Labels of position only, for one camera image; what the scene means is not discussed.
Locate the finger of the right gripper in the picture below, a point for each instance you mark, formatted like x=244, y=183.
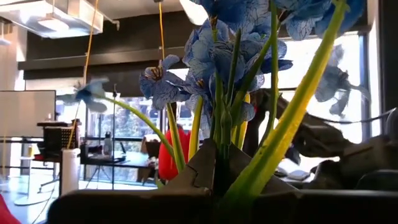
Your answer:
x=289, y=112

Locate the white cylinder post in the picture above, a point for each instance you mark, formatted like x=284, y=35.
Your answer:
x=70, y=171

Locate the water bottle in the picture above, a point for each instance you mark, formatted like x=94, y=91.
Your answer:
x=108, y=144

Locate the red tulip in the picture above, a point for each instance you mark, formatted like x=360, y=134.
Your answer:
x=6, y=213
x=166, y=161

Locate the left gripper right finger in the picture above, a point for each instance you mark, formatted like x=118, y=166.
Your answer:
x=326, y=208

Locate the yellow tulip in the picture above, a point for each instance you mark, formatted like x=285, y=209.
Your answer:
x=245, y=130

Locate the blue flower bunch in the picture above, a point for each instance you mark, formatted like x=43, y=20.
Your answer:
x=199, y=56

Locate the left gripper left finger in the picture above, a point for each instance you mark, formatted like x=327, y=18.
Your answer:
x=130, y=207

